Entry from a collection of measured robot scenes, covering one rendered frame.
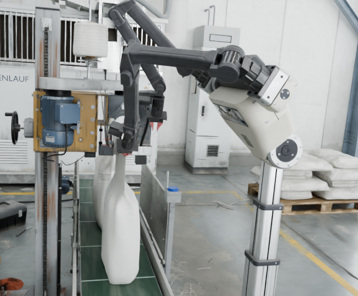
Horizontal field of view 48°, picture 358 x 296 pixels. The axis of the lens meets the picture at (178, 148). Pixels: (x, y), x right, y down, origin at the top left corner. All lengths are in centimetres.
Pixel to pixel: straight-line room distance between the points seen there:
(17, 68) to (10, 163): 110
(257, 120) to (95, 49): 87
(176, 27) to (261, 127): 394
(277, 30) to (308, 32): 58
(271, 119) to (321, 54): 589
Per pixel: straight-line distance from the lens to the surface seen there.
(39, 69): 225
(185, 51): 139
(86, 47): 199
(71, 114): 195
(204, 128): 595
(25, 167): 509
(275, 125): 157
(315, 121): 745
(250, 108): 151
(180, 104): 643
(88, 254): 254
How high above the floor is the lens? 148
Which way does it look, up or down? 11 degrees down
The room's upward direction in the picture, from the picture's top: 4 degrees clockwise
